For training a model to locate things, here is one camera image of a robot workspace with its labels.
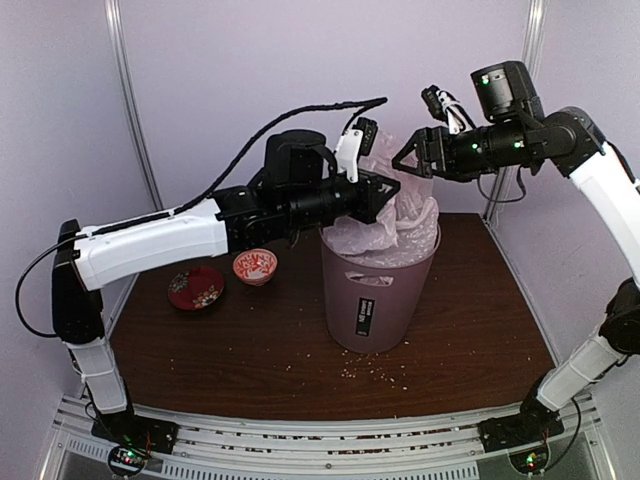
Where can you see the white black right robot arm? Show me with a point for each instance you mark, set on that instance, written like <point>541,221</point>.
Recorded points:
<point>519,133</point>

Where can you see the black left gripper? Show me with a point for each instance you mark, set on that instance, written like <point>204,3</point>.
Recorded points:
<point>373,200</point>

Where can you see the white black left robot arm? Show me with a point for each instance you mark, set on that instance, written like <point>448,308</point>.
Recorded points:
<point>302,185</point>

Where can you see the mauve plastic trash bin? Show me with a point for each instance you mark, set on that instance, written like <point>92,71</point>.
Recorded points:
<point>368,309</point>

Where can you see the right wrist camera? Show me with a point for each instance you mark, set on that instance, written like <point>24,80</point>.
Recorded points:
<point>444,107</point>

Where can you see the aluminium front rail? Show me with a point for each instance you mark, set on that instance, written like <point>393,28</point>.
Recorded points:
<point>446,446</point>

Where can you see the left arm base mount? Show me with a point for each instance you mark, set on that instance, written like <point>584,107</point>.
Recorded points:
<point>136,440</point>

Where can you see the red white patterned bowl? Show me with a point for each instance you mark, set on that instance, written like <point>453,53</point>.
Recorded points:
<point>255,267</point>

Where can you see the red floral plate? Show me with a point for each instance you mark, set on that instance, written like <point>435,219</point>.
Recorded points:
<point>196,288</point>

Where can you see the left aluminium frame post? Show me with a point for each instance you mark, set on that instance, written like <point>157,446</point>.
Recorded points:
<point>117,36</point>

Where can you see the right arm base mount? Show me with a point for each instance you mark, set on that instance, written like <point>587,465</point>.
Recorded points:
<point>524,439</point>

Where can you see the pink translucent plastic bag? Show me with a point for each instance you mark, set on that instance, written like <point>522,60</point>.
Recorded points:
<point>405,230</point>

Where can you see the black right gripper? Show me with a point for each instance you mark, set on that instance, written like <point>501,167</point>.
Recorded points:
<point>426,138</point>

